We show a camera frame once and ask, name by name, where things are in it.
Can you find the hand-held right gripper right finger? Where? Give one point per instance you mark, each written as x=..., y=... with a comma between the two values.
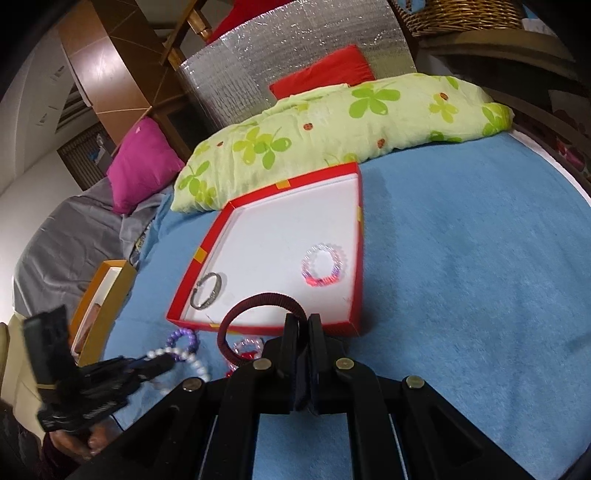
x=332, y=383

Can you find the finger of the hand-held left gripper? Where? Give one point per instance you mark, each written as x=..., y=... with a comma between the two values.
x=147, y=365

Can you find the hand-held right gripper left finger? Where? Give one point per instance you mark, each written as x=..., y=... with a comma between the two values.
x=277, y=383

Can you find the silver bangle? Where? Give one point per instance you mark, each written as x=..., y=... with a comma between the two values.
x=222, y=287

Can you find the red cardboard box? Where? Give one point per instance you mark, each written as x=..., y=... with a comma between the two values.
x=277, y=230

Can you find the person's left hand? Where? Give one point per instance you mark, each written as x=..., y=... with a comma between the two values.
x=92, y=441

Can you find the orange cardboard box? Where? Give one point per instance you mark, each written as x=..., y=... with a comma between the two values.
x=113, y=300

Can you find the grey blanket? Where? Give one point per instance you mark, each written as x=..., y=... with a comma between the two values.
x=69, y=240

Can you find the blue terry bed cover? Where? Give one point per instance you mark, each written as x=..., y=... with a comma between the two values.
x=461, y=277

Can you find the magenta pillow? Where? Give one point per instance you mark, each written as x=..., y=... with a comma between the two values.
x=138, y=161

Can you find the dark wooden cabinet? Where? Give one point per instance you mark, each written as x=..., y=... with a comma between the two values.
x=175, y=124

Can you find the green clover print pillow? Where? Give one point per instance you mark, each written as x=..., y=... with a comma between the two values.
x=323, y=129

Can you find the brown wooden panel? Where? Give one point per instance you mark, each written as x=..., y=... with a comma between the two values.
x=106, y=60

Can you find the red cushion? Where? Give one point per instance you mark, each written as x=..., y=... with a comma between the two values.
x=249, y=14
x=332, y=69

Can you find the silver foil mat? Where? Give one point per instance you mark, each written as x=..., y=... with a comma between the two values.
x=300, y=41

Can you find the wooden chair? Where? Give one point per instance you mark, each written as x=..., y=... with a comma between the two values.
x=194, y=23

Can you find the wooden shelf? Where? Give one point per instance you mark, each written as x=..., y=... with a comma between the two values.
x=508, y=60

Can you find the wicker basket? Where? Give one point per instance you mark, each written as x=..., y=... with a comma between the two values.
x=461, y=14

